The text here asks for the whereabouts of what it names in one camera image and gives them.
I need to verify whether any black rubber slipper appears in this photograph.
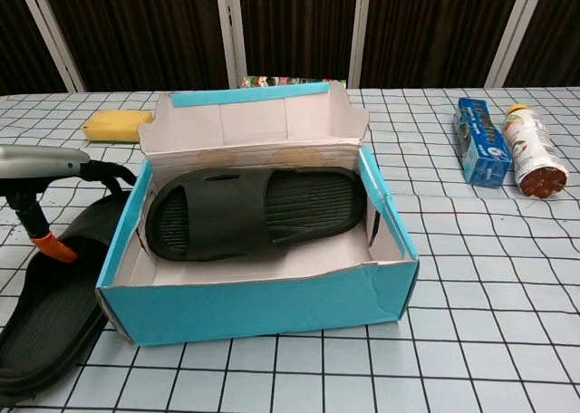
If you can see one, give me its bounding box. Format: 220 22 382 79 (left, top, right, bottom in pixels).
143 166 366 263
0 190 137 401

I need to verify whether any colourful printed package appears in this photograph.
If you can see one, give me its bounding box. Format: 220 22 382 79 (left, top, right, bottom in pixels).
239 73 348 91

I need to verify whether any light blue checked tablecloth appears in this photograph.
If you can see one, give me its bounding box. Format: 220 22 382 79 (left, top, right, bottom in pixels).
0 85 580 413

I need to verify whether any light blue cardboard shoe box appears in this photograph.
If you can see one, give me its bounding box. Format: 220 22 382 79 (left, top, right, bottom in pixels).
94 78 421 347

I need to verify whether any white bottle with yellow cap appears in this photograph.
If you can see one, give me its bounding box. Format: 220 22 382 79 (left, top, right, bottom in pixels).
501 103 569 201

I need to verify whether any white metal frame strut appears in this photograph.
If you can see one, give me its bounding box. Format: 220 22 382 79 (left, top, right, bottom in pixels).
346 0 378 89
20 0 87 92
214 0 249 89
484 0 539 89

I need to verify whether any blue cardboard carton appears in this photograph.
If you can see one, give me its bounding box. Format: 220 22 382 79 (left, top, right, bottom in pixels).
451 97 514 189

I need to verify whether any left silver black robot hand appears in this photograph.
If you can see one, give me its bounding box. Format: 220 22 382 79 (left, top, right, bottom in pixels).
0 144 137 264

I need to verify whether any yellow sponge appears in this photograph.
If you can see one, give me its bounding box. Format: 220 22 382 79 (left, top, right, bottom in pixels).
82 109 155 143

